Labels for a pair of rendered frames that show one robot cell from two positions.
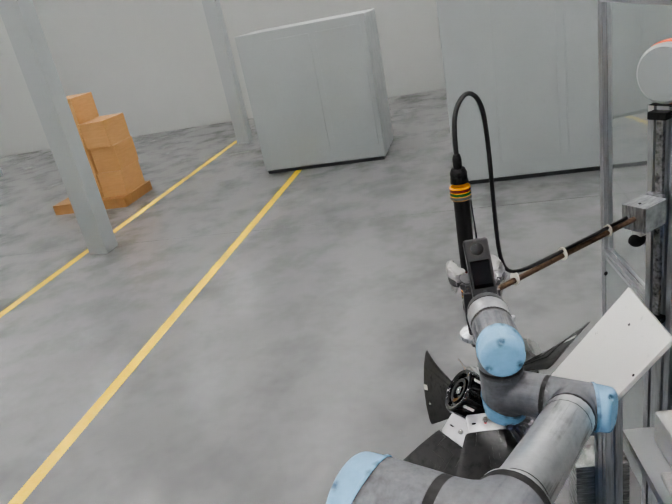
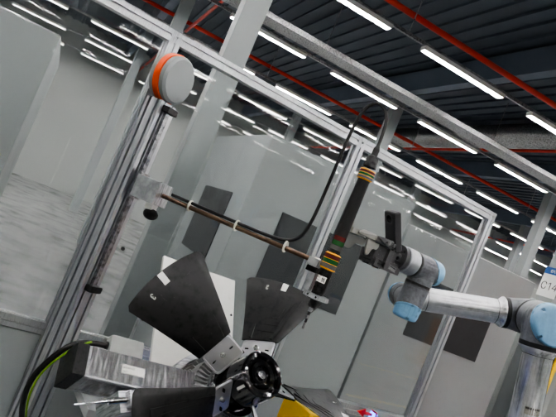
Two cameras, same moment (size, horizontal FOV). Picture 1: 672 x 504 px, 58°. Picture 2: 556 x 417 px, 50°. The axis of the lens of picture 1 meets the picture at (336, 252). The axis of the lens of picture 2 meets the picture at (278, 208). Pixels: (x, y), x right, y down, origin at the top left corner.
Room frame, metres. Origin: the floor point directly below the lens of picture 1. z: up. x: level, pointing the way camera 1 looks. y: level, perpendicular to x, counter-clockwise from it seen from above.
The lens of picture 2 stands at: (2.28, 0.86, 1.55)
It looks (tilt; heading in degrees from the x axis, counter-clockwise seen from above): 3 degrees up; 233
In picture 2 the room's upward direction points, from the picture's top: 23 degrees clockwise
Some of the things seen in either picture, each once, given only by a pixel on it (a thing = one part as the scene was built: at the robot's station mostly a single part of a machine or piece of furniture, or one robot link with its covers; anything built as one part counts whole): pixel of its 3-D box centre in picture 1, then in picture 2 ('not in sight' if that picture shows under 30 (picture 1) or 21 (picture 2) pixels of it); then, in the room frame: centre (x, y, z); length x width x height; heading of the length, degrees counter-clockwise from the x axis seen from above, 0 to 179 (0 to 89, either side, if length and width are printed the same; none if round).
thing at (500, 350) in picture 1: (497, 342); (424, 270); (0.87, -0.24, 1.62); 0.11 x 0.08 x 0.09; 172
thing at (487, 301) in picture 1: (491, 317); (405, 260); (0.95, -0.25, 1.63); 0.08 x 0.05 x 0.08; 82
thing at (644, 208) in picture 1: (645, 212); (150, 190); (1.48, -0.84, 1.53); 0.10 x 0.07 x 0.08; 117
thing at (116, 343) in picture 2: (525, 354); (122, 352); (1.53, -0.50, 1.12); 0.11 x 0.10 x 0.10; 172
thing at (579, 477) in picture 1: (598, 482); not in sight; (1.37, -0.64, 0.73); 0.15 x 0.09 x 0.22; 82
